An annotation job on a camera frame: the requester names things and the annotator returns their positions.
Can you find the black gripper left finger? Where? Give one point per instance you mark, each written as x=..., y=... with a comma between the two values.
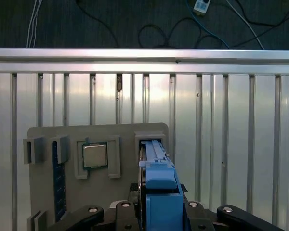
x=126, y=216

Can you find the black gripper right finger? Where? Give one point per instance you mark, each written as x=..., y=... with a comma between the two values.
x=197, y=216

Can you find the hard disk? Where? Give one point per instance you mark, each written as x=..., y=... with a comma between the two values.
x=161, y=175

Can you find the grey parts rack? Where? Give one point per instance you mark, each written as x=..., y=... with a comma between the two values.
x=125, y=156

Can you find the silver CPU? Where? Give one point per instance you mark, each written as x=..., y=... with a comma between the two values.
x=95, y=156

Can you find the blue RAM stick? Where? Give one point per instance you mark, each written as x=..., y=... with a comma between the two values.
x=59, y=180

